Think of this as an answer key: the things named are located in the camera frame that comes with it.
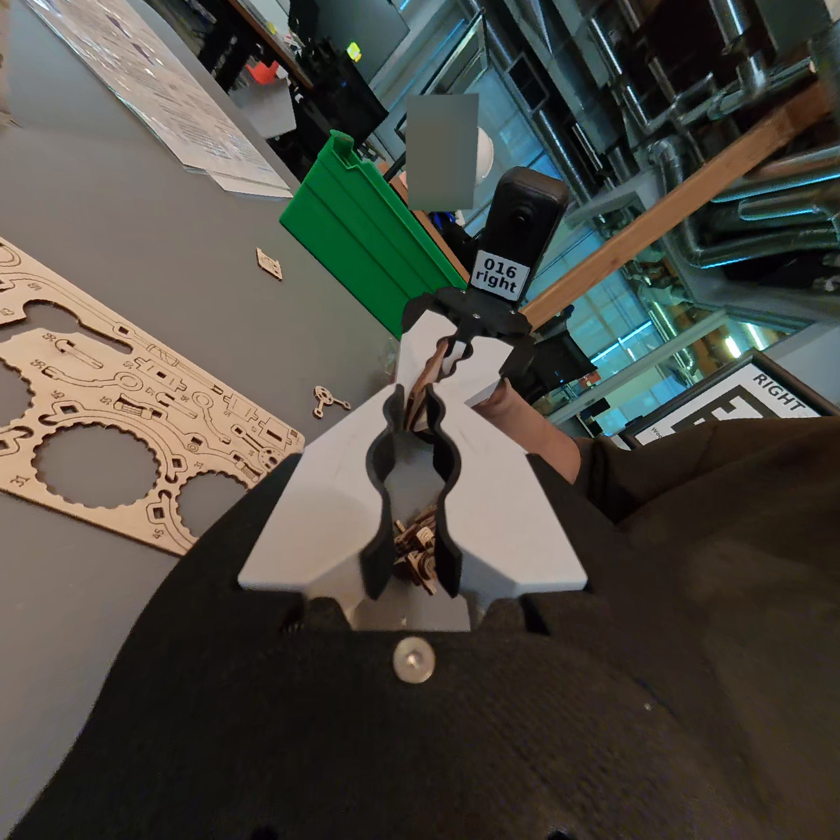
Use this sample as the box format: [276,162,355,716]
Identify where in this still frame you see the wooden puzzle sheet gear holes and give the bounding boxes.
[0,238,306,557]

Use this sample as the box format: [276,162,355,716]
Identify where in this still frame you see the black monitor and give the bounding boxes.
[292,36,389,158]

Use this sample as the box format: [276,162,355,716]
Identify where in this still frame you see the silver ventilation ducts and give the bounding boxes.
[459,0,840,277]

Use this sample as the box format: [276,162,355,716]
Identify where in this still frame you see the wooden model vehicle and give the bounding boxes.
[392,341,460,597]

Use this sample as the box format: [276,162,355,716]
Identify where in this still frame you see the wooden beam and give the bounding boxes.
[525,79,840,329]

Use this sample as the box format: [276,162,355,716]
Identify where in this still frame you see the small three-armed wooden part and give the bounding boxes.
[311,386,353,421]

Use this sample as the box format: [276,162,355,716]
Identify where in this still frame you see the person's right hand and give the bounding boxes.
[471,384,584,485]

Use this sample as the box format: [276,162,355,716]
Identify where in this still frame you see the laminated instruction sheet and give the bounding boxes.
[26,0,294,199]

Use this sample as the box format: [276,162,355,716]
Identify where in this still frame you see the grey desk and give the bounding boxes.
[0,0,411,834]

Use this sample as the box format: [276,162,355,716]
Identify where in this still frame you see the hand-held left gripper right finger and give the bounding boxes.
[425,384,589,598]

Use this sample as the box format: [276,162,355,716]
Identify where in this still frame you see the green plastic bin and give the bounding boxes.
[279,129,470,342]

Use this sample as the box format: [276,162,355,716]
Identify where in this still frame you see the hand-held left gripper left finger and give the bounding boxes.
[238,384,403,599]

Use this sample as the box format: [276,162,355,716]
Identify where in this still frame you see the black framed white sign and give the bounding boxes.
[620,351,840,452]

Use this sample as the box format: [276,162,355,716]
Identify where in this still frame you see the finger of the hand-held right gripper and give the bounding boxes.
[446,333,517,408]
[395,310,462,411]

